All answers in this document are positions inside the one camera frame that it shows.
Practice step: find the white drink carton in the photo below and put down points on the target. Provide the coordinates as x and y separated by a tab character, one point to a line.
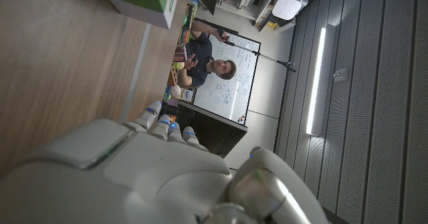
187	95

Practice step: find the brown wooden block toy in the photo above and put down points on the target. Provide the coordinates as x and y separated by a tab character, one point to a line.
172	77

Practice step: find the black framed whiteboard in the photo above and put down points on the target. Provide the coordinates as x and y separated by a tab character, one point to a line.
230	93

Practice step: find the long ceiling light strip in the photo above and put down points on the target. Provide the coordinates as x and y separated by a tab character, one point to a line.
316	83

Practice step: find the coloured stacking rings toy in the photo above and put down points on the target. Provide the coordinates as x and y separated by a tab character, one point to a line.
185	30

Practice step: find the white rounded appliance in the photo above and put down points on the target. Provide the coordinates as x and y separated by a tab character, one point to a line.
287	6

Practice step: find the green cube toy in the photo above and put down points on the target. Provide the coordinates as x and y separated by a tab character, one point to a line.
166	97

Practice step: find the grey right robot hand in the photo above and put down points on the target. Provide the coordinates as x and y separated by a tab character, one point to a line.
140	177

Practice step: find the man in dark polo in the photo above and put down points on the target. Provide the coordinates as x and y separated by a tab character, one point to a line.
200	57

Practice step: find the white shelf cabinet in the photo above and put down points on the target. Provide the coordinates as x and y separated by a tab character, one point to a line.
247	0

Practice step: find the black computer monitor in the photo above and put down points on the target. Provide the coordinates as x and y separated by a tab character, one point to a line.
207	133

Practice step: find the black telescopic stick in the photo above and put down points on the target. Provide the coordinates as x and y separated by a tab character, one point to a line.
267	57

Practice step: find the white egg toy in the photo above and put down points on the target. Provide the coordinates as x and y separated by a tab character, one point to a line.
174	91

